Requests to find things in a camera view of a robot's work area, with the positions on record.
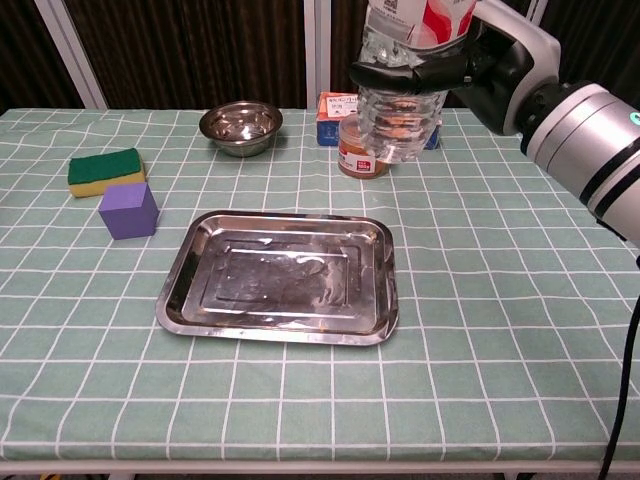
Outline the transparent plastic water bottle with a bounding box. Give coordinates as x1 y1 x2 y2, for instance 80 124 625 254
355 0 479 165

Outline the stainless steel rectangular tray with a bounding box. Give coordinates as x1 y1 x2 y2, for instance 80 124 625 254
155 210 400 347

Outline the black cable on robot arm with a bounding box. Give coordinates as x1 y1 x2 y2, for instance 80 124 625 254
597 294 640 480

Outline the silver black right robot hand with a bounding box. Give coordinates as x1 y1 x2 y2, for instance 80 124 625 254
348 0 562 136

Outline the orange biscuit box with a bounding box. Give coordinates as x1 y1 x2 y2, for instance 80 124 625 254
315 91 442 151

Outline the clear jar with brown contents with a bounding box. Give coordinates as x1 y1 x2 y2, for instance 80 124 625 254
337 118 392 180

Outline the purple cube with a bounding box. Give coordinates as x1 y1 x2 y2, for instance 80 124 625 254
97 181 161 241

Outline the stainless steel round bowl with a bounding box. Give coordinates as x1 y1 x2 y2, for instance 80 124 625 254
198 100 284 159

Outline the green checkered tablecloth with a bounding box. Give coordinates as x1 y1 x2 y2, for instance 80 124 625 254
0 107 640 464

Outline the green yellow sponge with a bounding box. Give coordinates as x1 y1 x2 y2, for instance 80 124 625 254
67 147 147 199

